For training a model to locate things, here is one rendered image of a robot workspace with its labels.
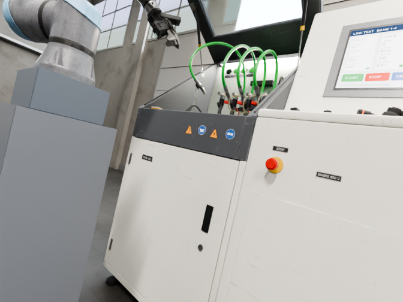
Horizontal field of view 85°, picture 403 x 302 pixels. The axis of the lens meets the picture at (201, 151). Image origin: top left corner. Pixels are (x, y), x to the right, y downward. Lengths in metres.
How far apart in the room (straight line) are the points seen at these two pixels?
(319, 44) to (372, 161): 0.66
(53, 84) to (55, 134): 0.12
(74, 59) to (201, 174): 0.55
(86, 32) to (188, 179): 0.60
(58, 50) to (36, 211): 0.41
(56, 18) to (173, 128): 0.55
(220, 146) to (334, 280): 0.52
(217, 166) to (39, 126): 0.55
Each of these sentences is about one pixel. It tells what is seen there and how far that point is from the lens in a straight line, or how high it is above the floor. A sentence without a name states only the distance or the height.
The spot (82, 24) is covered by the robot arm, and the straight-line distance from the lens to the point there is 0.75.
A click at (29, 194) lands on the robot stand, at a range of 0.65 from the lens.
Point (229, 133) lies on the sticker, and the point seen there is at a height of 0.88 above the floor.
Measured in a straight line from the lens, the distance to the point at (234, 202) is 0.79.
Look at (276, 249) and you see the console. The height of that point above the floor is 0.55.
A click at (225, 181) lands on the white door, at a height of 0.70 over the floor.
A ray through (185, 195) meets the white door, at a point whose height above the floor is 0.60.
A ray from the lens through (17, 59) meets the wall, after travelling 7.95.
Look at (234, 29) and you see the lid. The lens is 1.57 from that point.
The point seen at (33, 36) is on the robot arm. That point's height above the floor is 1.01.
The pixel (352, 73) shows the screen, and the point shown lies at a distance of 1.06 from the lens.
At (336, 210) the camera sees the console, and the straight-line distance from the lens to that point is 0.70.
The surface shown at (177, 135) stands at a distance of 0.99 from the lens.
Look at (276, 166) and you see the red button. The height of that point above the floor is 0.79.
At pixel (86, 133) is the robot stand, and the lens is 0.66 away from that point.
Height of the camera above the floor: 0.79
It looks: level
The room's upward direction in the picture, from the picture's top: 13 degrees clockwise
